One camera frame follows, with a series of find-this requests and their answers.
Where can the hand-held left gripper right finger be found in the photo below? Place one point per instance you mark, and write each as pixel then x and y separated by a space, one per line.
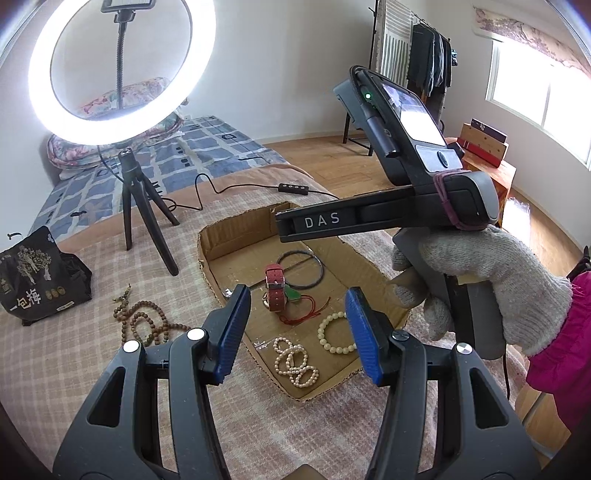
pixel 364 337

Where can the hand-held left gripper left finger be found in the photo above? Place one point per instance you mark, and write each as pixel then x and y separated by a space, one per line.
pixel 233 332

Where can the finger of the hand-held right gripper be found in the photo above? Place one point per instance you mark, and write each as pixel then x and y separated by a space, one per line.
pixel 285 226

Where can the cardboard box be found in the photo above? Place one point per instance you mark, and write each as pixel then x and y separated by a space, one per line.
pixel 258 230

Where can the thin black bangle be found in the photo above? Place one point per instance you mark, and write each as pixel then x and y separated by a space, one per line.
pixel 318 267

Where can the person's right forearm pink sleeve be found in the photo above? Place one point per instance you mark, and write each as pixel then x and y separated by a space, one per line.
pixel 563 360

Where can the person's right hand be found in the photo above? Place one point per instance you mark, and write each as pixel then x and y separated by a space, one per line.
pixel 498 277

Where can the black metal clothes rack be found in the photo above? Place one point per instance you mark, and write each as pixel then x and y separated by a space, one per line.
pixel 346 124

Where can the tan flat box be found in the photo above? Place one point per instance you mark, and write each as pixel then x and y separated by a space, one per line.
pixel 480 147

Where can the dark blue box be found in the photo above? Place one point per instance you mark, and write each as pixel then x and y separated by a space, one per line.
pixel 489 131

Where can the orange wooden cabinet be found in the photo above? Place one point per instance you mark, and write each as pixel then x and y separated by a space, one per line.
pixel 501 180

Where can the dark hanging clothes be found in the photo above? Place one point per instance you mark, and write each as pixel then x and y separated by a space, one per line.
pixel 429 60

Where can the striped hanging cloth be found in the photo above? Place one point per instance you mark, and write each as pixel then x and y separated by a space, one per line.
pixel 397 41

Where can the blue patterned bed sheet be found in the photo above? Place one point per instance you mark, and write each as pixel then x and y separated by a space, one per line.
pixel 184 152

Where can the black tripod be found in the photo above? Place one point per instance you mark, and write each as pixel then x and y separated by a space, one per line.
pixel 134 194

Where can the window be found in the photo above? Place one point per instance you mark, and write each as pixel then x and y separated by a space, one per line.
pixel 540 92

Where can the floral curtain valance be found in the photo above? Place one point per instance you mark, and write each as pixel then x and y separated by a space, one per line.
pixel 531 34

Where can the folded floral quilt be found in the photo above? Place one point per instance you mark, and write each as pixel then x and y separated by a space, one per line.
pixel 138 90

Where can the black snack bag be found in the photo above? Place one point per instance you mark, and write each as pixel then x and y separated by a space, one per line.
pixel 37 277

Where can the black gooseneck phone holder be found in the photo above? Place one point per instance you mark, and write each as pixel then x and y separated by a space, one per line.
pixel 121 60

